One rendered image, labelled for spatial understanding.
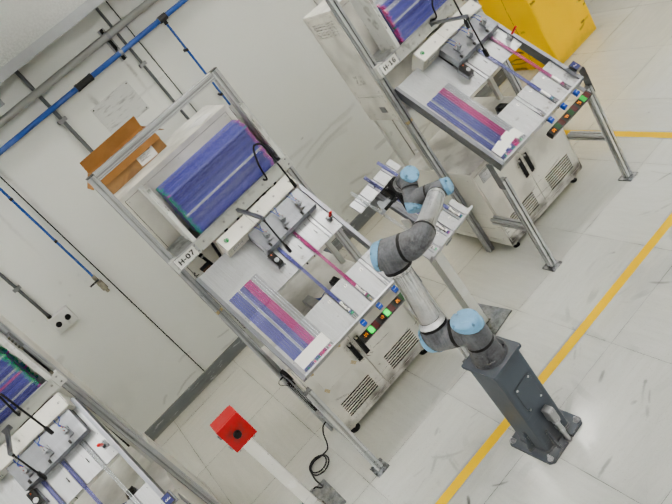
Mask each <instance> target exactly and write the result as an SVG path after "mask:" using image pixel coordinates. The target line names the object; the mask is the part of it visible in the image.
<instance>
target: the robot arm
mask: <svg viewBox="0 0 672 504"><path fill-rule="evenodd" d="M418 178H419V171H418V169H417V168H416V167H415V166H412V165H409V166H406V167H405V168H404V169H402V170H401V172H400V173H399V175H398V176H397V177H395V176H393V177H392V179H391V180H390V181H389V182H388V184H387V185H386V186H385V187H384V188H383V190H382V191H381V192H380V193H381V194H382V195H383V196H384V197H386V198H387V197H388V198H389V199H390V200H391V201H390V200H388V199H386V200H385V201H384V202H382V201H378V202H377V204H378V206H379V207H380V208H381V210H382V212H381V213H380V214H384V213H385V212H386V211H387V210H388V209H389V208H390V206H391V205H392V204H393V203H395V202H396V201H397V200H398V199H399V200H400V202H401V203H402V205H403V206H404V208H405V209H406V211H407V212H408V213H411V214H413V213H418V212H420V213H419V216H418V219H417V221H416V222H414V223H413V225H412V226H411V228H409V229H407V230H405V231H403V232H400V233H397V234H395V235H392V236H389V237H386V238H382V239H380V240H378V241H376V242H374V243H373V244H372V245H371V247H370V260H371V264H372V266H373V268H374V269H375V270H376V271H378V272H382V271H383V272H384V274H385V275H386V277H388V278H392V279H393V281H394V282H395V284H396V286H397V287H398V289H399V290H400V292H401V294H402V295H403V297H404V299H405V300H406V302H407V303H408V305H409V307H410V308H411V310H412V312H413V313H414V315H415V317H416V318H417V320H418V321H419V323H420V324H419V330H418V338H419V339H420V340H419V341H420V343H421V345H422V347H423V348H424V349H425V350H426V351H428V352H430V353H436V352H442V351H445V350H449V349H454V348H458V347H462V346H466V347H467V349H468V350H469V353H470V358H471V361H472V363H473V364H474V366H475V367H476V368H478V369H480V370H489V369H492V368H495V367H496V366H498V365H499V364H501V363H502V362H503V360H504V359H505V357H506V355H507V352H508V348H507V345H506V344H505V342H504V341H503V340H502V339H501V338H499V337H497V336H496V335H494V334H493V333H492V331H491V330H490V329H489V327H488V326H487V324H486V323H485V321H484V319H483V318H482V316H481V315H479V313H478V312H477V311H475V310H473V309H468V308H467V309H461V310H459V311H457V313H456V314H455V313H454V314H453V315H452V317H451V319H446V317H445V315H444V314H443V313H439V312H438V311H437V309H436V308H435V306H434V304H433V303H432V301H431V299H430V298H429V296H428V294H427V292H426V291H425V289H424V287H423V286H422V284H421V282H420V281H419V279H418V277H417V276H416V274H415V272H414V271H413V269H412V267H411V266H412V261H414V260H416V259H418V258H419V257H421V256H422V255H423V254H424V253H425V252H426V251H427V250H428V248H429V247H430V246H431V244H432V242H433V240H434V238H435V235H436V228H435V227H436V224H437V221H438V218H439V215H440V212H441V209H442V206H443V203H444V200H445V197H446V196H447V195H448V196H449V195H450V194H452V193H453V192H454V186H453V183H452V181H451V180H450V178H448V177H444V178H441V179H439V180H436V181H433V182H431V183H428V184H426V185H423V186H421V187H419V185H418V181H417V180H418ZM382 192H383V193H382ZM388 202H389V203H388ZM387 203H388V204H387Z"/></svg>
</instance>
